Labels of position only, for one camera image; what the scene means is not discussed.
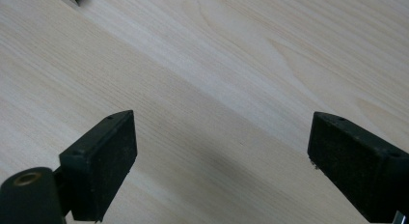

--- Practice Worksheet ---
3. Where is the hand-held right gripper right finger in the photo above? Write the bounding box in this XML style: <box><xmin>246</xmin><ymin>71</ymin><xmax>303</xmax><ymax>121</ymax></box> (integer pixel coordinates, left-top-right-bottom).
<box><xmin>307</xmin><ymin>111</ymin><xmax>409</xmax><ymax>224</ymax></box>

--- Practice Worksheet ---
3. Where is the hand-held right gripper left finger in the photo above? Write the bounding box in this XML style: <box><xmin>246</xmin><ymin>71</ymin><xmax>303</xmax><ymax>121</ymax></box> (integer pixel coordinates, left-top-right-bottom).
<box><xmin>59</xmin><ymin>109</ymin><xmax>139</xmax><ymax>223</ymax></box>

